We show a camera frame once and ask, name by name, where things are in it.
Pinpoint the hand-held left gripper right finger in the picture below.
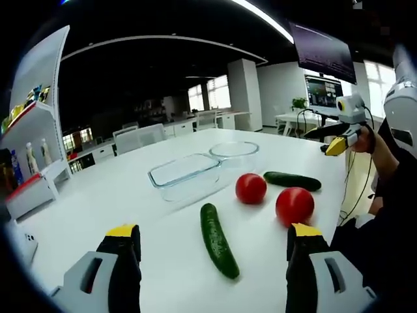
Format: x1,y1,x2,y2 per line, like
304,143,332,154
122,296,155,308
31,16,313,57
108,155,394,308
285,222,379,313

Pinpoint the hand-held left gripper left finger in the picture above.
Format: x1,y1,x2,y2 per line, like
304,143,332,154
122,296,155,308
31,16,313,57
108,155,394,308
48,223,143,313

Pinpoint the green cucumber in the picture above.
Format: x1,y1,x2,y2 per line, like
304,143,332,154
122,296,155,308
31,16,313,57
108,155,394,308
199,202,240,280
263,171,323,192

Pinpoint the red tomato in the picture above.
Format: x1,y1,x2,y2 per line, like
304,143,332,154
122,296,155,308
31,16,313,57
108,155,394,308
275,186,315,228
235,173,268,205

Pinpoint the round glass storage container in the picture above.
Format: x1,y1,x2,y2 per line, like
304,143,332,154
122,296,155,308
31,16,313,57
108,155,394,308
208,140,260,171

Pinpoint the rectangular glass storage container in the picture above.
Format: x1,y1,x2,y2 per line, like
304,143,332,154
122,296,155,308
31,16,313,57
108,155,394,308
148,153,222,202

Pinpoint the person's right hand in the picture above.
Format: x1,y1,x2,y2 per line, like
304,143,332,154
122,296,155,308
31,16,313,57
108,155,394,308
350,125,376,154

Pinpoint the white background desk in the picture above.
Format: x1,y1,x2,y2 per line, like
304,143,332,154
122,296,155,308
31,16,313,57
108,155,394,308
274,112,339,138

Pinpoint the lit desktop monitor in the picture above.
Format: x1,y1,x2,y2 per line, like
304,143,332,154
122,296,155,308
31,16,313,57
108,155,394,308
304,74,345,117

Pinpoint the green potted plant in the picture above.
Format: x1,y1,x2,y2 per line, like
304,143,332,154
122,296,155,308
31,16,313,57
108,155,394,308
291,97,309,112

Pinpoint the white worn device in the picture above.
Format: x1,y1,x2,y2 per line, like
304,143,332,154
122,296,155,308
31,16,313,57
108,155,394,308
382,42,417,154

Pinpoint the person's dark clothing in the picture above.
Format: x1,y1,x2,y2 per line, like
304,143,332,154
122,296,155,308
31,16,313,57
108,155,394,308
328,113,417,313

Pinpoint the dark hanging monitor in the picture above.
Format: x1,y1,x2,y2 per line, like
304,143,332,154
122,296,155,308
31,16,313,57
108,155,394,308
288,21,358,85

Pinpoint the white smartphone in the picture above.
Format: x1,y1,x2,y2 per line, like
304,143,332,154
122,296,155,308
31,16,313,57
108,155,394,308
23,232,39,259

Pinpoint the white table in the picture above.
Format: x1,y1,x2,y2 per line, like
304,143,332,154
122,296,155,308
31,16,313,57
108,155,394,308
5,127,351,313

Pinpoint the white office chair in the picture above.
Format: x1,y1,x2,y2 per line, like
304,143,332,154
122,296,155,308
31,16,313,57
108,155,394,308
194,110,218,132
113,123,166,156

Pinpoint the ceiling light strip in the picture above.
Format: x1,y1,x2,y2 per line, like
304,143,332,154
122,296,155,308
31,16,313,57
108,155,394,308
233,0,295,44

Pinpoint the blue label bottle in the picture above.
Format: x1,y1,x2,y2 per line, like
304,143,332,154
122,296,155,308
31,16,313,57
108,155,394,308
9,149,25,186

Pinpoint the white drink bottle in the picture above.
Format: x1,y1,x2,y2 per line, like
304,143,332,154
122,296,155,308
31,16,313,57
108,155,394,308
40,138,53,166
25,142,40,175

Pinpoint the white display shelf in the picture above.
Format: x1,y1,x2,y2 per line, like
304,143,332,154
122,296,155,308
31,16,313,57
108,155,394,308
0,25,73,220

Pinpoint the row of snack packets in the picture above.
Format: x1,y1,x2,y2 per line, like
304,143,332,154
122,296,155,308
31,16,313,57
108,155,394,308
0,84,52,133

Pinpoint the black cable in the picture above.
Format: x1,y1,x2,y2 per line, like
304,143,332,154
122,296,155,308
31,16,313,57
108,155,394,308
338,106,376,228

